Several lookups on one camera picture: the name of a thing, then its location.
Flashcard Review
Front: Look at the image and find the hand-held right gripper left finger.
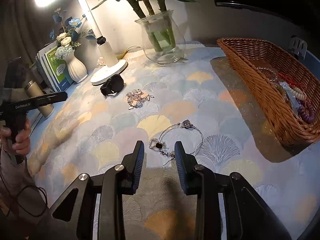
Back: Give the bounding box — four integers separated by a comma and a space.
49, 141, 145, 240

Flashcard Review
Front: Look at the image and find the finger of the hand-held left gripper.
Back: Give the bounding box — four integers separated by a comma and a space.
37, 91, 68, 108

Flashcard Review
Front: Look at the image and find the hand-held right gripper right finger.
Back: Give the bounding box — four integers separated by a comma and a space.
174, 141, 292, 240

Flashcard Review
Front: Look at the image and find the silver square link bracelet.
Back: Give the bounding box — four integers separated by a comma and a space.
149, 137, 175, 165

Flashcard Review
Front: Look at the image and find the silver bangle with heart charm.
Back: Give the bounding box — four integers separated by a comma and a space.
159, 120, 203, 155

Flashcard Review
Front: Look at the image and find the brown wicker basket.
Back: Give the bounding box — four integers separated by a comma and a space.
217, 37, 320, 148

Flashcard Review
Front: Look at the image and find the clear spiral hair tie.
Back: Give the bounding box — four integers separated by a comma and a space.
256, 66, 279, 83

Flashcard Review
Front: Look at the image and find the silver hair clip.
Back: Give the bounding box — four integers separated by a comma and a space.
280, 81, 302, 115

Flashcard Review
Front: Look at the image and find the red string bracelet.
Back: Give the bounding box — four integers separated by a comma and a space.
271, 72, 300, 87

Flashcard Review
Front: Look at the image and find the purple spiral hair tie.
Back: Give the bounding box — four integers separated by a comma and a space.
299, 100, 316, 123

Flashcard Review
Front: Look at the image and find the cream spiral hair tie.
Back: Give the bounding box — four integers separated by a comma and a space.
287, 86, 307, 100

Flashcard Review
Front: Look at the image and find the person's left forearm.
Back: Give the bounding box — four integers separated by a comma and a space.
0, 142, 38, 205

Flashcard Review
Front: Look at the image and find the person's left hand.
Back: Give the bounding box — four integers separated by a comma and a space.
0, 120, 32, 158

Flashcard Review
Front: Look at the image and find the beige thermos bottle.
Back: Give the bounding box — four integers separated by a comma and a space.
25, 80, 54, 119

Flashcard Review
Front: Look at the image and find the green white booklet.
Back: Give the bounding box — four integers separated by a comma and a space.
45, 46, 74, 92

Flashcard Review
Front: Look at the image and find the white ribbed vase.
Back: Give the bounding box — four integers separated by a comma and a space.
64, 51, 88, 83

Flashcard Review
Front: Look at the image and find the fan pattern tablecloth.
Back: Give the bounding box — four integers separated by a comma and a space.
25, 40, 320, 240

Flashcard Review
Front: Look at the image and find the artificial flower bouquet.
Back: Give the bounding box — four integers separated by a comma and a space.
49, 7, 97, 60

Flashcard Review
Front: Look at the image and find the black smartwatch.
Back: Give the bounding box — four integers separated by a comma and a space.
100, 74, 125, 96

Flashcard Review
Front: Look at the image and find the white desk lamp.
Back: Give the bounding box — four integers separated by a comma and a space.
34, 0, 128, 85

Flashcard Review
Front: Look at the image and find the white plastic clip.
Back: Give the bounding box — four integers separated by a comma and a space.
290, 37, 307, 60

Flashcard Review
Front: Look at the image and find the black cable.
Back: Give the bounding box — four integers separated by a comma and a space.
0, 140, 48, 218

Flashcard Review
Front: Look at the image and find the white lamp cable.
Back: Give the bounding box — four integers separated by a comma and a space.
122, 45, 141, 55

